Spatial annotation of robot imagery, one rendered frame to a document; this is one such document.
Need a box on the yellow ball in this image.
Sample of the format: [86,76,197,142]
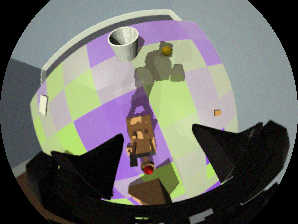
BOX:
[162,47,172,56]

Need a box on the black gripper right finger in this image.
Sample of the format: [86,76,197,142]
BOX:
[192,123,263,184]

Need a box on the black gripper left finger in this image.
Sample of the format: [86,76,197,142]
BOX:
[51,133,125,201]

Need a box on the red ball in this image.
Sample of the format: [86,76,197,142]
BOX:
[144,165,153,175]

